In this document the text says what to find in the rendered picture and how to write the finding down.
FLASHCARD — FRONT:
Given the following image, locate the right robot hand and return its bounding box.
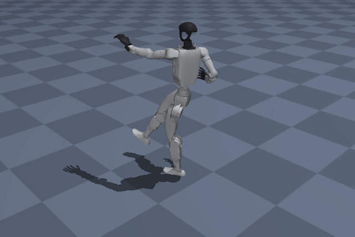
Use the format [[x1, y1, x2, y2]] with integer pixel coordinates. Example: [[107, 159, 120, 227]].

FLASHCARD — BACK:
[[197, 67, 207, 80]]

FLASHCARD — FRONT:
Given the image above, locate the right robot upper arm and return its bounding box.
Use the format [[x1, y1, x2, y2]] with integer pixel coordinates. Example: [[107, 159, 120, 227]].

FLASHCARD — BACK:
[[199, 47, 218, 79]]

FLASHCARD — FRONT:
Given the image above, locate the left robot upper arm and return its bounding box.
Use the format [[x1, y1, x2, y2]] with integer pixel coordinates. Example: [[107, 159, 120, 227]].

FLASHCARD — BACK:
[[145, 48, 179, 60]]

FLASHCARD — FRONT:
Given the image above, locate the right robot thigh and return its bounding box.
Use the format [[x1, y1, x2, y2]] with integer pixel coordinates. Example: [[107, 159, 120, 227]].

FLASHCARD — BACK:
[[156, 89, 178, 122]]

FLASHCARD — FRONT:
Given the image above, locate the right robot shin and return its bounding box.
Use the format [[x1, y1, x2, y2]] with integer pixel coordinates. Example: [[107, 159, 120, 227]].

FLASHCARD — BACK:
[[142, 112, 163, 138]]

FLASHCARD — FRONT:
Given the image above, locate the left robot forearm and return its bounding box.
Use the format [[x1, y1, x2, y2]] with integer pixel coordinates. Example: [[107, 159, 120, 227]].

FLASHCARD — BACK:
[[126, 45, 151, 57]]

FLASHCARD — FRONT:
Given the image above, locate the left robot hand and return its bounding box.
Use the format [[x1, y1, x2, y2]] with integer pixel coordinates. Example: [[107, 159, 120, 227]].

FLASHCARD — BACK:
[[114, 34, 132, 52]]

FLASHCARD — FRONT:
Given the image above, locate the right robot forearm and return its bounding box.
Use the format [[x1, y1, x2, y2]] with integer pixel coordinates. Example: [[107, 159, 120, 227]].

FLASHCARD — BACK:
[[205, 74, 218, 83]]

